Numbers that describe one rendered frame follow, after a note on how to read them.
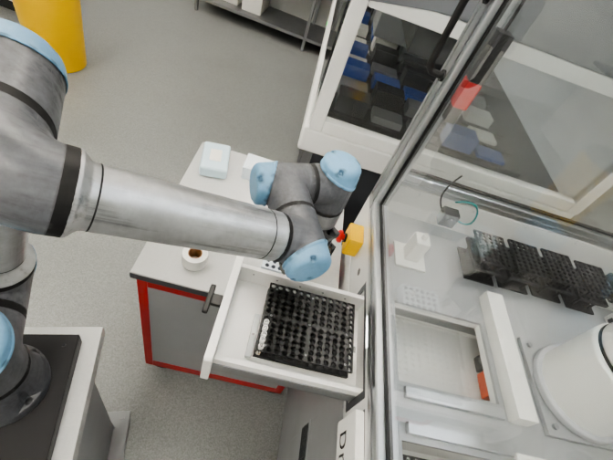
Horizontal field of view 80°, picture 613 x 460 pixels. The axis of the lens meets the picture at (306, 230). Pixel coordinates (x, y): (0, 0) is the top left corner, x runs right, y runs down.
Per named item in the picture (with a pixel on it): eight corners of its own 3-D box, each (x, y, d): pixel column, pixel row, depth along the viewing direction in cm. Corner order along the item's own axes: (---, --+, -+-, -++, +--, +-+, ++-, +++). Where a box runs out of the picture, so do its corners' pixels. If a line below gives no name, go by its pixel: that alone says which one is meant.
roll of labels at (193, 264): (181, 271, 101) (181, 263, 99) (181, 251, 106) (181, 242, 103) (207, 271, 104) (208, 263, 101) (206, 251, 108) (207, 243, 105)
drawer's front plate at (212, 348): (199, 379, 79) (202, 359, 71) (233, 271, 99) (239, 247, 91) (207, 381, 80) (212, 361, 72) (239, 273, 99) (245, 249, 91)
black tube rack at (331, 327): (250, 360, 83) (255, 349, 79) (265, 295, 95) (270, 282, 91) (342, 382, 86) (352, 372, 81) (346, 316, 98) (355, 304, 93)
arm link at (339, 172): (314, 145, 65) (356, 147, 68) (298, 189, 73) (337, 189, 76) (327, 175, 61) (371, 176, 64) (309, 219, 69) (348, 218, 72)
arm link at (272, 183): (265, 200, 56) (330, 200, 60) (253, 150, 62) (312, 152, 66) (255, 231, 62) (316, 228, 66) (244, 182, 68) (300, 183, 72)
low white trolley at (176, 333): (142, 373, 152) (129, 271, 97) (192, 257, 194) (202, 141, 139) (277, 403, 159) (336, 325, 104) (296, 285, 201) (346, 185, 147)
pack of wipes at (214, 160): (225, 181, 129) (227, 171, 126) (198, 175, 127) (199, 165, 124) (229, 154, 139) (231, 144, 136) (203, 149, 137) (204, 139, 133)
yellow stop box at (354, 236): (338, 253, 111) (348, 238, 106) (340, 235, 116) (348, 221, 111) (355, 257, 112) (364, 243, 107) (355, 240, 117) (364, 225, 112)
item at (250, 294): (210, 371, 80) (212, 360, 75) (239, 275, 97) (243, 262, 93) (380, 410, 85) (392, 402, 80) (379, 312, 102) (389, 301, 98)
